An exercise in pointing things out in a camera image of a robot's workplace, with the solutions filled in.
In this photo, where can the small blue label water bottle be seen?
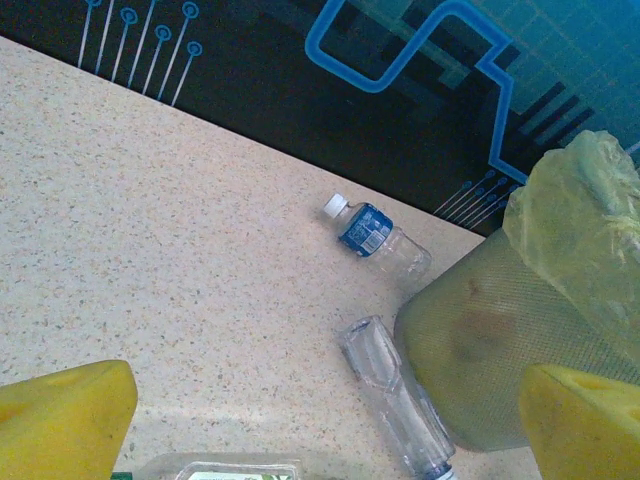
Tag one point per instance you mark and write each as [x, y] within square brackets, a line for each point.
[365, 230]

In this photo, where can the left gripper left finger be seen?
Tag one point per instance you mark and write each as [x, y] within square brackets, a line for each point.
[60, 425]

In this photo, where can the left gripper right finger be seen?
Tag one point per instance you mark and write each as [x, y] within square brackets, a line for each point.
[585, 430]

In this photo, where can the yellow-lined trash bin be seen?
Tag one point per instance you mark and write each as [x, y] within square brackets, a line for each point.
[575, 225]

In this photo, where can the translucent grey mesh bin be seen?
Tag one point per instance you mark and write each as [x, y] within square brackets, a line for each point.
[475, 350]

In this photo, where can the clear bottle green white label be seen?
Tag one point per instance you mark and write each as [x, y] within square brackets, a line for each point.
[225, 470]

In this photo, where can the clear ribbed unlabelled bottle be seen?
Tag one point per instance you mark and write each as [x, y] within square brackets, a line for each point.
[395, 395]

